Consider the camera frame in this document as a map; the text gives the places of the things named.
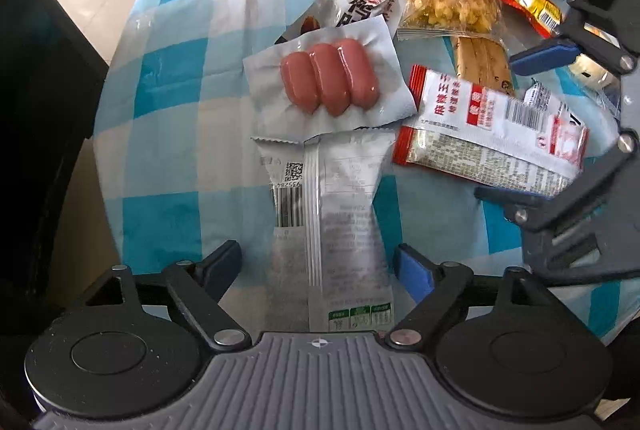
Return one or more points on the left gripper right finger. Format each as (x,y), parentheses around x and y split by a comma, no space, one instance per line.
(437,289)

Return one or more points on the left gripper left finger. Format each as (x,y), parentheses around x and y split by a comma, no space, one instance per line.
(197,288)

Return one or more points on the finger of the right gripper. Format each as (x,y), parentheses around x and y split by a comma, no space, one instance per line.
(607,31)
(593,187)

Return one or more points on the red yellow snack packet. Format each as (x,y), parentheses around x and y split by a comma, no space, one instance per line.
(543,15)

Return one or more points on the gold biscuit packet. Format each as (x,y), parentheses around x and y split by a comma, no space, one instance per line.
(484,62)

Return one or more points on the red white spicy strip packet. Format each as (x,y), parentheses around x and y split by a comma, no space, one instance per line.
(470,131)

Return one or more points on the grey white tall snack bag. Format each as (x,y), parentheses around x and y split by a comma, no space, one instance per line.
(328,270)

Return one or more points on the vacuum packed sausages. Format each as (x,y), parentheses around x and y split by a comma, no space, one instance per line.
(329,80)

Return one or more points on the white black chicken snack packet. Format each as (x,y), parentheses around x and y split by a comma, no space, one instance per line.
(323,13)

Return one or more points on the round steamed cake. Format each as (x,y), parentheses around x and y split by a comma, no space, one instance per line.
(599,84)

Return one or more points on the white Kapro snack packet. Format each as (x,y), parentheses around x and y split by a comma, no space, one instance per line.
(540,97)

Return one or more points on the blue white checkered tablecloth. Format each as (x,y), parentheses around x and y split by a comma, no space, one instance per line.
(180,175)

